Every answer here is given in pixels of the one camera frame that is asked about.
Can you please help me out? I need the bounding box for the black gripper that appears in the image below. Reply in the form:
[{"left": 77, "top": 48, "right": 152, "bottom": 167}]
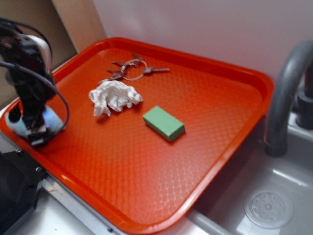
[{"left": 6, "top": 63, "right": 55, "bottom": 146}]

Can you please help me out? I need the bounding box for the light blue cloth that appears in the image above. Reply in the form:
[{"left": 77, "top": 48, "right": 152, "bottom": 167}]
[{"left": 5, "top": 106, "right": 63, "bottom": 138}]

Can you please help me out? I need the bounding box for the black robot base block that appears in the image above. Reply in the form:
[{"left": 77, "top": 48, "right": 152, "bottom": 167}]
[{"left": 0, "top": 150, "right": 46, "bottom": 235}]

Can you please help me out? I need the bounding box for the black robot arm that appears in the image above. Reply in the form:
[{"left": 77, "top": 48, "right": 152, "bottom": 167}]
[{"left": 0, "top": 18, "right": 56, "bottom": 146}]

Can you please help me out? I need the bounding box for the crumpled white cloth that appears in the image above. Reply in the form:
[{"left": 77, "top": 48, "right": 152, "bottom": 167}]
[{"left": 89, "top": 80, "right": 143, "bottom": 117}]

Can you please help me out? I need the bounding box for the silver key middle left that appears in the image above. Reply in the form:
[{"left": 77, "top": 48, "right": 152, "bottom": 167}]
[{"left": 107, "top": 70, "right": 126, "bottom": 76}]

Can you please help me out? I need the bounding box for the silver key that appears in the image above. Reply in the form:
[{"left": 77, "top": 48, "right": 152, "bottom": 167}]
[
  {"left": 98, "top": 73, "right": 124, "bottom": 85},
  {"left": 132, "top": 51, "right": 142, "bottom": 61},
  {"left": 142, "top": 67, "right": 170, "bottom": 75},
  {"left": 112, "top": 61, "right": 137, "bottom": 67},
  {"left": 107, "top": 70, "right": 126, "bottom": 76}
]

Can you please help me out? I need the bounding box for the silver key lower left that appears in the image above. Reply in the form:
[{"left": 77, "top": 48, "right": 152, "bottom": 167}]
[{"left": 98, "top": 73, "right": 124, "bottom": 85}]

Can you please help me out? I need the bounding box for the brown cardboard panel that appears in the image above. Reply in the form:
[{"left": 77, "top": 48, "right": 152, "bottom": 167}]
[{"left": 0, "top": 0, "right": 78, "bottom": 111}]

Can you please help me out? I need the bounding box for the light wooden board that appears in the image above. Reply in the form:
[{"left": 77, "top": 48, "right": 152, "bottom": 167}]
[{"left": 52, "top": 0, "right": 107, "bottom": 53}]

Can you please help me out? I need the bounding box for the silver key upper left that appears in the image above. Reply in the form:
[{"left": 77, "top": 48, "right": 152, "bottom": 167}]
[{"left": 112, "top": 61, "right": 137, "bottom": 67}]

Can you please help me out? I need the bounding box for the orange plastic tray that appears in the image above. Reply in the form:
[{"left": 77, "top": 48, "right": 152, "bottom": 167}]
[{"left": 0, "top": 37, "right": 274, "bottom": 235}]

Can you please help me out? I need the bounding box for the silver key at top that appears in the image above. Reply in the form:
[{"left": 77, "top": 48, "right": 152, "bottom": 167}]
[{"left": 132, "top": 51, "right": 142, "bottom": 61}]

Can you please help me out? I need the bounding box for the silver key on right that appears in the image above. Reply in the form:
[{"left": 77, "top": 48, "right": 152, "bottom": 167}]
[{"left": 142, "top": 67, "right": 170, "bottom": 75}]

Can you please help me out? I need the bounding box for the green rectangular block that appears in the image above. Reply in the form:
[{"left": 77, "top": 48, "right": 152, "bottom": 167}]
[{"left": 143, "top": 106, "right": 185, "bottom": 142}]

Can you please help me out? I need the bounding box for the grey toy sink basin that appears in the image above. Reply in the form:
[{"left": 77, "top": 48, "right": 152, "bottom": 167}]
[{"left": 187, "top": 115, "right": 313, "bottom": 235}]

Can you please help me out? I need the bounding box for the grey curved faucet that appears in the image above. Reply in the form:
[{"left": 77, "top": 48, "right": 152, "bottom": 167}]
[{"left": 264, "top": 40, "right": 313, "bottom": 157}]

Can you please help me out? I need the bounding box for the round sink drain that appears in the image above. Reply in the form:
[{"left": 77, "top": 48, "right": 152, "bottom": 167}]
[{"left": 244, "top": 188, "right": 294, "bottom": 229}]

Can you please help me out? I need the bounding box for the black faucet knob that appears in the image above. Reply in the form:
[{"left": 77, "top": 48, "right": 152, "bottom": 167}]
[{"left": 295, "top": 58, "right": 313, "bottom": 131}]

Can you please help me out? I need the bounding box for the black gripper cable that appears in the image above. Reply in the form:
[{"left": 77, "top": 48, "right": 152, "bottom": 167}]
[{"left": 0, "top": 17, "right": 70, "bottom": 145}]

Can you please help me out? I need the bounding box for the silver key ring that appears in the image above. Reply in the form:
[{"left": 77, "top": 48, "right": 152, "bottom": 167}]
[{"left": 122, "top": 60, "right": 149, "bottom": 81}]

